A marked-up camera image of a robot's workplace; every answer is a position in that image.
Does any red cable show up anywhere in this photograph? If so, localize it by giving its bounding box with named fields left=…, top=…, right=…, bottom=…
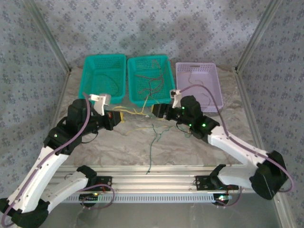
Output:
left=134, top=74, right=167, bottom=79
left=138, top=82, right=167, bottom=94
left=146, top=79, right=167, bottom=99
left=151, top=59, right=171, bottom=76

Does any lavender plastic basket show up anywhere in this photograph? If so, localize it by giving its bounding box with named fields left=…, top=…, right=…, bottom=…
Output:
left=175, top=62, right=224, bottom=113

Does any teal perforated plastic basket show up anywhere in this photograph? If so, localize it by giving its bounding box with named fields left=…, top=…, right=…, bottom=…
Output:
left=127, top=56, right=175, bottom=107
left=78, top=54, right=127, bottom=105

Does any small black controller board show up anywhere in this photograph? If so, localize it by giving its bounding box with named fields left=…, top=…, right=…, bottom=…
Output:
left=79, top=193, right=99, bottom=201
left=213, top=194, right=232, bottom=203

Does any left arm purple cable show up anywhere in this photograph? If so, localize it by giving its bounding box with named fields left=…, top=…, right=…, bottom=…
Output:
left=1, top=92, right=115, bottom=226

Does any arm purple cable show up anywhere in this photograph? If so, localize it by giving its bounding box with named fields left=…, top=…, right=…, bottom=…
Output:
left=180, top=84, right=296, bottom=208
left=1, top=92, right=115, bottom=226

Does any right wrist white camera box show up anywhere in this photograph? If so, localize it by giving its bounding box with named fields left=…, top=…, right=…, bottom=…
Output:
left=169, top=89, right=183, bottom=109

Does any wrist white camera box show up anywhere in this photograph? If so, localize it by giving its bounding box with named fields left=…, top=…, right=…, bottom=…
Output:
left=89, top=94, right=112, bottom=116
left=169, top=89, right=183, bottom=109

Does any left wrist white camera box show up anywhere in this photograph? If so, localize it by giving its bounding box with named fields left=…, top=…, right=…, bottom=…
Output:
left=89, top=94, right=112, bottom=116

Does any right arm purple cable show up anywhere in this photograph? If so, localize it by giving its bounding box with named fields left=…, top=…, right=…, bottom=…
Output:
left=180, top=84, right=296, bottom=208

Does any aluminium side rail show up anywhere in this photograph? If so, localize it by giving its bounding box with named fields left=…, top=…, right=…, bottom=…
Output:
left=235, top=71, right=272, bottom=173
left=53, top=70, right=73, bottom=125

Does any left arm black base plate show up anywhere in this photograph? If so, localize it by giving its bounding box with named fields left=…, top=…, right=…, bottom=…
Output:
left=88, top=176, right=113, bottom=192

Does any aluminium front rail frame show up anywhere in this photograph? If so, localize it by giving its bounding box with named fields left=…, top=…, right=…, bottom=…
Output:
left=51, top=165, right=285, bottom=193

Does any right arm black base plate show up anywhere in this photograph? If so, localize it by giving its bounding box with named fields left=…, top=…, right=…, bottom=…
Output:
left=195, top=175, right=239, bottom=190

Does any grey slotted cable duct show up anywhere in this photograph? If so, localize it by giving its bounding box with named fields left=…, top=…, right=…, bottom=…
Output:
left=63, top=193, right=235, bottom=204

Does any aluminium frame post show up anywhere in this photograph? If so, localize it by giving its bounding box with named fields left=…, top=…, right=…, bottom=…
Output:
left=25, top=0, right=72, bottom=72
left=235, top=0, right=283, bottom=73

